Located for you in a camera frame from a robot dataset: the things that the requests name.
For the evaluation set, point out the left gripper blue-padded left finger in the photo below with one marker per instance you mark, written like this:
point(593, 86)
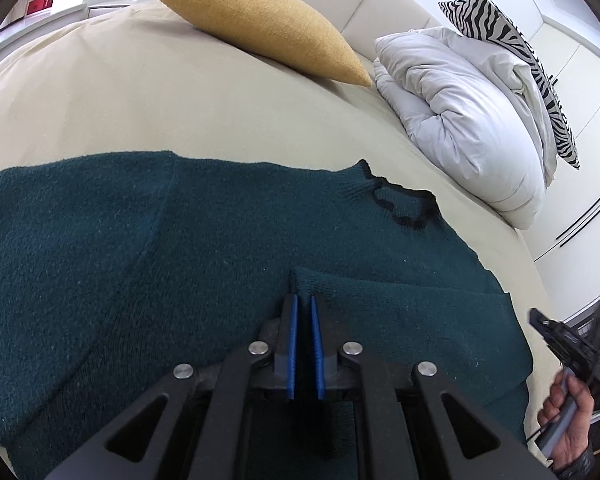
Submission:
point(261, 373)

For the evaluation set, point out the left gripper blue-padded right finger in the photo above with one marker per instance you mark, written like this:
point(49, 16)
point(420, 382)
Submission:
point(346, 371)

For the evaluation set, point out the dark teal knit sweater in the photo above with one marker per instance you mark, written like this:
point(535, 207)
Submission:
point(116, 267)

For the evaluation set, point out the black jacket sleeve forearm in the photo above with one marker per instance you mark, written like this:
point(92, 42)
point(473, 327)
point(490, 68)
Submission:
point(579, 469)

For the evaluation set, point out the white folded duvet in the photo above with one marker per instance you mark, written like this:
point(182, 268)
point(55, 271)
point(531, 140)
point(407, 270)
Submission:
point(474, 110)

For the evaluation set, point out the beige bed sheet mattress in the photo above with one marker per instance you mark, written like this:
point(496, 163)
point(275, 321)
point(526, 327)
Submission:
point(142, 80)

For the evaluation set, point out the mustard yellow cushion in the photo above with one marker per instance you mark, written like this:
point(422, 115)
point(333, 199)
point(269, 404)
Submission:
point(287, 31)

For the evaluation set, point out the red box on shelf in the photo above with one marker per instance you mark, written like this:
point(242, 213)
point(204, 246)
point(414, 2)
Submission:
point(35, 6)

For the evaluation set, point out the white wardrobe with black handles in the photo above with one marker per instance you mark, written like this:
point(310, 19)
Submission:
point(565, 240)

